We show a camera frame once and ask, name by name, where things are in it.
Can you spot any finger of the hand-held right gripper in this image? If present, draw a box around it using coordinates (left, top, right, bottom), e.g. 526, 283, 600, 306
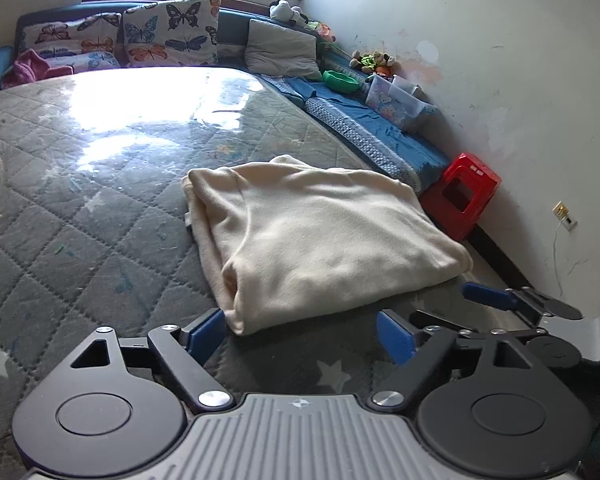
410, 310, 548, 339
461, 282, 584, 325

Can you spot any clear plastic storage box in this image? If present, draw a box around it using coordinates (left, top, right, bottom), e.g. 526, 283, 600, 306
365, 74, 438, 132

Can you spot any magenta cloth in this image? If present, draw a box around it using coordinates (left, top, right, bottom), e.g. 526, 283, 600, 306
1, 49, 73, 91

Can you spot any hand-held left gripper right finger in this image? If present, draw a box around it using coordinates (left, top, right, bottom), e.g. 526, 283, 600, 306
372, 309, 553, 409

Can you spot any butterfly print cushion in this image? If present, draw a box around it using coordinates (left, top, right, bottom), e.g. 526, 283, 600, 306
17, 12, 123, 73
122, 0, 222, 67

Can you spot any grey pillow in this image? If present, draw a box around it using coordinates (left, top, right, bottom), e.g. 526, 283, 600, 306
244, 18, 323, 81

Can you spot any white wall socket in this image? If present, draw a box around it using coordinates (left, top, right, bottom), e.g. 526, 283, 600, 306
552, 201, 578, 232

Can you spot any thin white cable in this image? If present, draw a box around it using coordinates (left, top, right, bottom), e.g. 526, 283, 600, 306
553, 220, 565, 301

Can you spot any cream knit garment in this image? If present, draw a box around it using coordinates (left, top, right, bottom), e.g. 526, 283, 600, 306
181, 155, 475, 337

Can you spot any brown green plush toy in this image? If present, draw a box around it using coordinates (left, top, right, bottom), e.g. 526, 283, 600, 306
350, 50, 396, 78

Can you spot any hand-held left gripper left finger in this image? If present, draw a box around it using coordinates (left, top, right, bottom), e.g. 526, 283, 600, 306
69, 307, 235, 412

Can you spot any green bowl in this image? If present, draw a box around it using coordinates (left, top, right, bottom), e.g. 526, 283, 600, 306
322, 70, 363, 95

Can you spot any grey star quilted table cover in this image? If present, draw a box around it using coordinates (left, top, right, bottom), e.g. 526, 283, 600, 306
0, 65, 481, 461

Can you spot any blue sofa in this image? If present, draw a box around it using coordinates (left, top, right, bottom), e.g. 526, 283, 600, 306
0, 0, 451, 196

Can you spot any red plastic stool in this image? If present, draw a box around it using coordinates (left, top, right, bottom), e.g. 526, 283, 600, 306
420, 152, 502, 242

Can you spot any white plush toy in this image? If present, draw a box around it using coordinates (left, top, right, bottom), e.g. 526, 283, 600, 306
270, 0, 306, 23

